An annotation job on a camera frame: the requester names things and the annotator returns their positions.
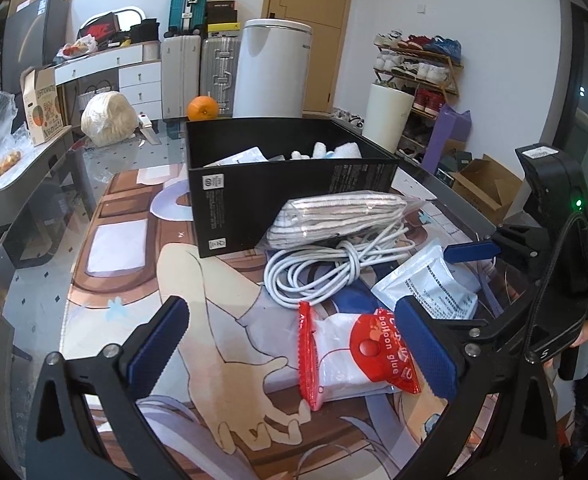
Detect grey side table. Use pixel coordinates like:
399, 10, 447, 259
0, 125, 100, 266

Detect wooden shoe rack with shoes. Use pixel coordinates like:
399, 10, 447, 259
372, 30, 462, 161

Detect open cardboard box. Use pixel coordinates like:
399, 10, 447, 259
451, 154, 524, 226

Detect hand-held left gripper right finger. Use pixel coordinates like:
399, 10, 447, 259
394, 296, 564, 480

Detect striped cloth in clear bag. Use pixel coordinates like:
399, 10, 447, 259
266, 192, 425, 251

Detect silver suitcase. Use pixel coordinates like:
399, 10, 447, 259
200, 37, 239, 113

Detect black cardboard box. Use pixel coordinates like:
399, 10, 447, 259
184, 117, 402, 258

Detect white knife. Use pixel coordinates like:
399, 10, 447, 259
136, 112, 159, 143

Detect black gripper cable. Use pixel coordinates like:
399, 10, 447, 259
524, 210, 588, 356

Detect orange fruit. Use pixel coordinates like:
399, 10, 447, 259
187, 96, 219, 122

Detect white drawer dresser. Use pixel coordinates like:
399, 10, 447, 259
54, 42, 163, 123

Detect white cylinder planter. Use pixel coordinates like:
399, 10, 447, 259
363, 82, 417, 148

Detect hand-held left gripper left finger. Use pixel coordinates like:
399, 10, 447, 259
24, 296, 191, 480

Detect red snack bag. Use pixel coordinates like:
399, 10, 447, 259
56, 35, 97, 58

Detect bagged white yarn ball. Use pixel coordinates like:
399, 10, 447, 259
80, 91, 140, 147

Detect red and white glue packet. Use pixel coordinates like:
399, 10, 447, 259
298, 301, 422, 411

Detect black and white slippers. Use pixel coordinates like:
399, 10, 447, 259
334, 107, 365, 128

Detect printed cardboard fruit carton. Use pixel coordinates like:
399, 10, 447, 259
20, 66, 72, 147

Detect white coiled cable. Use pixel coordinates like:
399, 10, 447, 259
264, 220, 417, 307

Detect stack of black boxes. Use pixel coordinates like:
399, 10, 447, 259
205, 0, 238, 28

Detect wooden door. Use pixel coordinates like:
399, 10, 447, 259
261, 0, 357, 113

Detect white suitcase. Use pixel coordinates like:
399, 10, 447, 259
160, 35, 202, 121

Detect white round trash bin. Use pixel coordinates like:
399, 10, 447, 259
233, 19, 315, 118

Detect white medicine packet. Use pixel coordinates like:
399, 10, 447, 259
204, 147, 269, 167

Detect grey fridge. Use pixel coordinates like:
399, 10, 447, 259
1, 0, 72, 106

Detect white small-print packet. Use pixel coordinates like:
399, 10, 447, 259
371, 245, 479, 321

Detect white wire basket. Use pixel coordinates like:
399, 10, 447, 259
76, 80, 120, 111

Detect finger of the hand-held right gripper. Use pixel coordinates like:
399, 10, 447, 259
454, 280, 549, 356
444, 225, 557, 273

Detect red and black shoe box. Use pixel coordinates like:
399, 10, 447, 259
76, 11, 120, 43

